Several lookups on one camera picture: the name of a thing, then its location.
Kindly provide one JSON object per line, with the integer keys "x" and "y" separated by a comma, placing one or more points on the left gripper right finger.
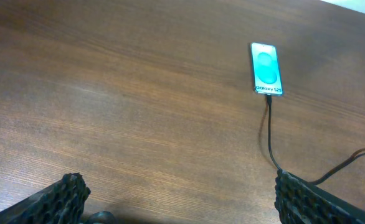
{"x": 298, "y": 201}

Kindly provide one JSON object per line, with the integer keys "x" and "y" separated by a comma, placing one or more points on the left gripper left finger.
{"x": 62, "y": 202}

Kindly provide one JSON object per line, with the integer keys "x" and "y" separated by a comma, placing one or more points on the blue Galaxy S25 smartphone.
{"x": 266, "y": 69}

